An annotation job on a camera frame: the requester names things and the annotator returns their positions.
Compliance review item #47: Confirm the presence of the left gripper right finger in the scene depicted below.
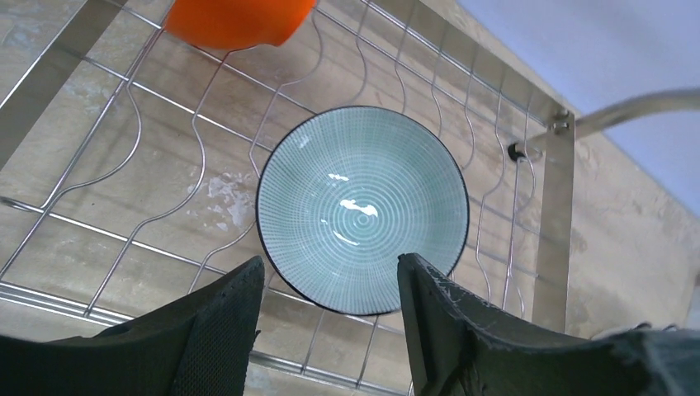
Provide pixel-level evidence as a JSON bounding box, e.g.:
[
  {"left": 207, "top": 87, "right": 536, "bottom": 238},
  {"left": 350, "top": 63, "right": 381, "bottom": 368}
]
[{"left": 397, "top": 253, "right": 699, "bottom": 395}]

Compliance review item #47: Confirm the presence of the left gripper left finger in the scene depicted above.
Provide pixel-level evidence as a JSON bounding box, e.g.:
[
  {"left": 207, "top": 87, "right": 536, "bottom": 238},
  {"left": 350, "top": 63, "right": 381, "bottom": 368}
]
[{"left": 1, "top": 256, "right": 265, "bottom": 395}]

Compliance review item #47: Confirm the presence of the pale green bowl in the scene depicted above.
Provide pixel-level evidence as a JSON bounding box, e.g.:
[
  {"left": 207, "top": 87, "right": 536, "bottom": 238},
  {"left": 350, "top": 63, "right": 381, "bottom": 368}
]
[{"left": 256, "top": 106, "right": 470, "bottom": 316}]

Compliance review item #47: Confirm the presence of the metal two-tier dish rack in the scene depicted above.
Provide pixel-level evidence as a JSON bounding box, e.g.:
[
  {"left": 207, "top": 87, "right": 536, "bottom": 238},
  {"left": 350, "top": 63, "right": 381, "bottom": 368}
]
[{"left": 0, "top": 0, "right": 700, "bottom": 396}]

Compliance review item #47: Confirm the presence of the red-orange bowl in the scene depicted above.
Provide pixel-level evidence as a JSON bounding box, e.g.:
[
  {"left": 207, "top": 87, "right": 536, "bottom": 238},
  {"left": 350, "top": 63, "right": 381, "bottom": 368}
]
[{"left": 164, "top": 0, "right": 316, "bottom": 51}]

